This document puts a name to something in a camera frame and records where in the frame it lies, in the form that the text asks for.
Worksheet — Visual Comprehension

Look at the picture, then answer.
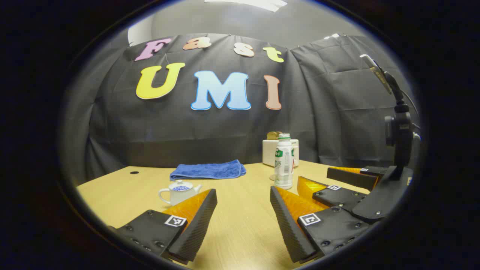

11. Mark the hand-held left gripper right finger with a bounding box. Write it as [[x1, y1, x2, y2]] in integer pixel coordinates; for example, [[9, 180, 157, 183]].
[[270, 186, 372, 263]]

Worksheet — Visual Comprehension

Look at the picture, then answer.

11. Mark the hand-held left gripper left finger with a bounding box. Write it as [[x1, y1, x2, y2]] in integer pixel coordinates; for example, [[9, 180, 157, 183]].
[[109, 189, 218, 263]]

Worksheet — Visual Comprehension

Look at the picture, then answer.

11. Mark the white teacup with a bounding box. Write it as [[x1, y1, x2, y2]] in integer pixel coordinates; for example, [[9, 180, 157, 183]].
[[159, 180, 202, 206]]

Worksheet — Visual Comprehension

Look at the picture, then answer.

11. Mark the white blue-patterned teacup lid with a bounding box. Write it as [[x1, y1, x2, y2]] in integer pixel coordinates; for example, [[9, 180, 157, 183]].
[[169, 180, 194, 192]]

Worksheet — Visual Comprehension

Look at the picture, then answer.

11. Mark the white water bottle green label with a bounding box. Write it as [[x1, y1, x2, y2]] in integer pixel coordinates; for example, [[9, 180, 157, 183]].
[[274, 133, 294, 190]]

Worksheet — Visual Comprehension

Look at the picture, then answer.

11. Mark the blue towel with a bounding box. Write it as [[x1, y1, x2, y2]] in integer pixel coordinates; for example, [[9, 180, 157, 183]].
[[169, 160, 247, 181]]

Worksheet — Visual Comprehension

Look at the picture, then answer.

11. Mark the white toaster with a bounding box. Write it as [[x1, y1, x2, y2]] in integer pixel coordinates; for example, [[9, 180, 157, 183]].
[[262, 139, 299, 167]]

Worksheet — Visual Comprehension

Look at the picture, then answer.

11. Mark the black backdrop cloth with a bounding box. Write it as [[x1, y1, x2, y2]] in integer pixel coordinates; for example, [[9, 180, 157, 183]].
[[62, 33, 419, 184]]

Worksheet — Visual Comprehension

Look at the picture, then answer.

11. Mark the long ceiling light panel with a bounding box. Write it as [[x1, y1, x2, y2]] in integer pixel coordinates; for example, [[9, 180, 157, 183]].
[[204, 0, 288, 12]]

